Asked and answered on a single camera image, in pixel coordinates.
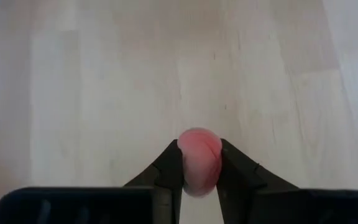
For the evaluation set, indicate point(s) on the pink toy peach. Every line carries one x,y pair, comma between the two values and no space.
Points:
200,161

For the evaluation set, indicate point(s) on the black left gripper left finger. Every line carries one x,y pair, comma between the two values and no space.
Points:
166,174

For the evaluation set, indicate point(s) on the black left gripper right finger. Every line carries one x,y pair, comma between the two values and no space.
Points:
241,177

